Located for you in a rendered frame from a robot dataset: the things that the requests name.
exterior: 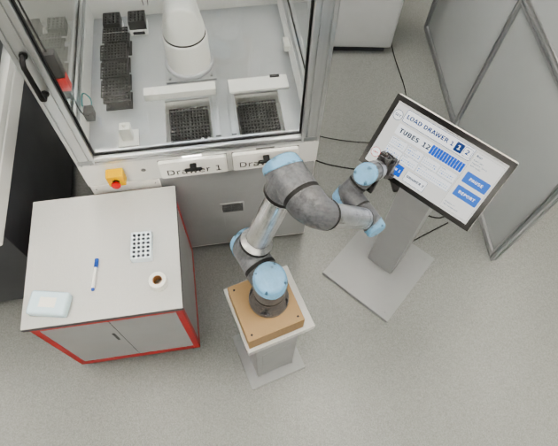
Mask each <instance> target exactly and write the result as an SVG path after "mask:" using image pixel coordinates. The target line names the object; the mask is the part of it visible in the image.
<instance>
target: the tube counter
mask: <svg viewBox="0 0 558 446"><path fill-rule="evenodd" d="M419 149H421V150H423V151H424V152H426V153H428V154H429V155H431V156H432V157H434V158H435V159H437V160H438V161H440V162H442V163H443V164H445V165H447V166H449V167H450V168H452V169H454V170H455V171H456V172H457V173H461V171H462V170H463V168H464V167H465V166H466V163H464V162H463V161H461V160H459V159H458V158H456V157H455V156H453V155H451V154H450V153H448V152H447V151H445V150H443V149H441V148H439V147H438V146H437V145H436V144H434V143H432V142H430V141H428V140H427V139H424V140H423V142H422V144H421V145H420V147H419Z"/></svg>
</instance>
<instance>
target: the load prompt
mask: <svg viewBox="0 0 558 446"><path fill-rule="evenodd" d="M401 121H403V122H404V123H406V124H408V125H409V126H411V127H412V128H414V129H416V130H417V131H419V132H420V133H422V134H424V135H426V136H428V137H429V138H430V139H432V140H433V141H435V142H437V143H439V144H440V145H442V146H444V147H445V148H447V149H449V150H450V151H451V152H453V153H455V154H456V155H458V156H460V157H461V158H464V159H465V160H467V161H468V162H469V161H470V159H471V158H472V156H473V155H474V154H475V152H476V151H477V150H476V149H474V148H473V147H471V146H469V145H468V144H466V143H465V142H463V141H461V140H460V139H458V138H456V137H455V136H453V135H451V134H449V133H447V132H446V131H445V130H443V129H442V128H440V127H438V126H436V125H434V124H433V123H431V122H429V121H428V120H426V119H425V118H423V117H421V116H420V115H418V114H416V113H415V112H413V111H411V110H409V109H408V111H407V113H406V115H405V116H404V118H403V120H401Z"/></svg>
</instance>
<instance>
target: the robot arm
mask: <svg viewBox="0 0 558 446"><path fill-rule="evenodd" d="M399 161H400V160H397V159H396V158H395V157H394V156H393V155H392V154H391V153H389V152H386V150H384V151H381V153H380V155H379V156H378V158H377V159H376V160H372V161H369V162H364V163H361V164H360V165H358V166H357V167H356V168H355V169H354V172H353V173H352V175H351V176H350V177H349V178H348V179H346V180H345V181H344V182H343V183H342V184H341V185H340V186H338V188H337V189H336V190H335V192H334V193H333V194H332V198H333V199H331V198H328V196H327V195H326V194H325V193H324V191H323V190H322V188H321V186H320V185H319V184H318V182H317V181H316V179H315V178H314V177H313V175H312V174H311V173H310V171H309V170H308V168H307V167H306V165H305V164H304V161H303V160H302V159H301V158H300V157H299V156H298V154H297V153H295V152H291V151H289V152H284V153H282V154H279V155H277V156H275V157H274V158H271V159H270V160H269V161H268V162H266V164H265V165H264V166H263V168H262V172H263V175H264V176H265V177H266V179H267V181H266V183H265V185H264V188H263V194H264V198H263V200H262V202H261V204H260V207H259V209H258V211H257V213H256V215H255V217H254V219H253V221H252V224H251V226H250V227H247V228H244V229H242V230H240V231H239V232H238V233H236V235H234V236H233V238H232V239H231V242H230V248H231V250H232V254H233V255H234V257H235V258H236V260H237V262H238V264H239V265H240V266H241V268H242V270H243V271H244V274H245V275H246V277H247V279H248V281H249V282H250V283H251V285H252V288H251V290H250V293H249V303H250V306H251V308H252V310H253V311H254V312H255V313H256V314H258V315H259V316H261V317H263V318H274V317H277V316H279V315H280V314H282V313H283V312H284V311H285V309H286V308H287V305H288V302H289V292H288V289H287V285H288V279H287V275H286V272H285V271H284V269H283V268H282V267H281V266H280V265H278V264H277V263H276V262H275V260H274V258H273V256H272V255H271V253H270V251H271V250H272V247H273V241H272V239H273V237H274V235H275V233H276V231H277V229H278V227H279V226H280V225H281V223H282V221H283V219H284V217H285V215H286V213H287V212H288V213H289V214H290V215H291V216H292V217H293V218H294V219H296V220H297V221H299V222H300V223H302V224H304V225H306V226H308V227H311V228H314V229H317V230H321V231H329V230H332V229H334V228H349V229H362V230H363V231H364V233H366V235H367V236H368V237H373V236H375V235H378V234H379V233H381V232H382V231H383V230H384V229H385V223H384V221H383V220H382V217H380V215H379V214H378V213H377V211H376V210H375V208H374V207H373V206H372V204H371V203H370V202H369V200H368V199H367V198H366V197H365V195H364V194H363V193H364V192H365V191H367V192H368V193H370V194H371V193H372V192H373V191H374V189H375V187H376V185H377V183H378V182H379V180H381V179H382V178H385V179H392V178H393V177H394V168H395V166H396V165H398V164H399Z"/></svg>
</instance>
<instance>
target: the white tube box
mask: <svg viewBox="0 0 558 446"><path fill-rule="evenodd" d="M130 260H131V262H132V263H140V262H150V261H153V234H152V231H143V232H134V233H131V242H130Z"/></svg>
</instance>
